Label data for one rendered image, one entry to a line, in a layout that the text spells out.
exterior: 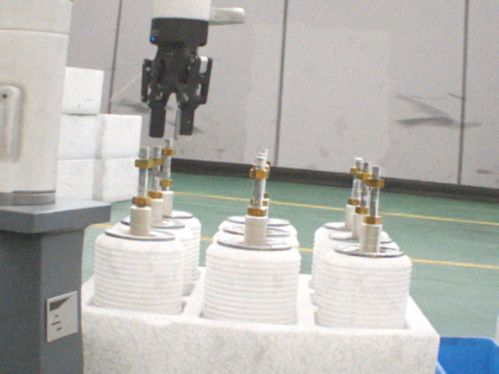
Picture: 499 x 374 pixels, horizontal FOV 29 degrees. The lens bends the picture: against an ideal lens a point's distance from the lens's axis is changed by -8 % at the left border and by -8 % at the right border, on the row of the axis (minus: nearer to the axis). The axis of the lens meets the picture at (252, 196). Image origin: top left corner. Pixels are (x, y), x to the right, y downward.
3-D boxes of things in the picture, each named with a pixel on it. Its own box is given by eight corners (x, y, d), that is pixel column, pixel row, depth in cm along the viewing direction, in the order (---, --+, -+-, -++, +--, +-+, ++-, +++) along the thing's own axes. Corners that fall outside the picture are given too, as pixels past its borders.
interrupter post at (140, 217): (123, 238, 106) (125, 206, 106) (137, 237, 108) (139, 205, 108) (141, 240, 105) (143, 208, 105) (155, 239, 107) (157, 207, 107)
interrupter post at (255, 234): (271, 249, 106) (273, 217, 106) (253, 250, 105) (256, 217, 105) (254, 247, 108) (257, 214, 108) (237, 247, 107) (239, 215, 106)
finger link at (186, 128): (181, 93, 126) (177, 134, 126) (193, 93, 124) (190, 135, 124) (191, 94, 127) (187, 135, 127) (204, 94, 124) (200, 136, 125)
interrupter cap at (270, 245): (306, 252, 106) (307, 245, 106) (252, 255, 101) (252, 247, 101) (255, 242, 112) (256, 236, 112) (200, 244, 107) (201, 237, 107)
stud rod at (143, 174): (144, 220, 107) (150, 146, 107) (144, 221, 106) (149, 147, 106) (135, 219, 107) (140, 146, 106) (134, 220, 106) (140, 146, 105)
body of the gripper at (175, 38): (140, 15, 130) (132, 85, 130) (172, 11, 123) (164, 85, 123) (188, 20, 134) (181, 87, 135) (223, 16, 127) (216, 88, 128)
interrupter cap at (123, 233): (90, 235, 106) (90, 229, 106) (134, 232, 112) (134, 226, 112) (144, 246, 102) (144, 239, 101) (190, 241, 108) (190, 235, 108)
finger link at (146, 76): (163, 58, 134) (164, 101, 133) (156, 61, 136) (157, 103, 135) (145, 57, 133) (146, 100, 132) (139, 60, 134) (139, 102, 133)
